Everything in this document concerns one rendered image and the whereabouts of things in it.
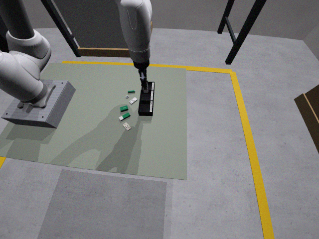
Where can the white domino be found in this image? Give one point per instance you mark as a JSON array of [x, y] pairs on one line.
[[127, 126], [133, 100]]

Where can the black three-section bin rack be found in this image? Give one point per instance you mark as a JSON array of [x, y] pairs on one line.
[[146, 103]]

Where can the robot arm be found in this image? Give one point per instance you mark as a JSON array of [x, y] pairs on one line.
[[29, 51]]

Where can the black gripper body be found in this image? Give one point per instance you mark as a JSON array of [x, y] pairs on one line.
[[142, 66]]

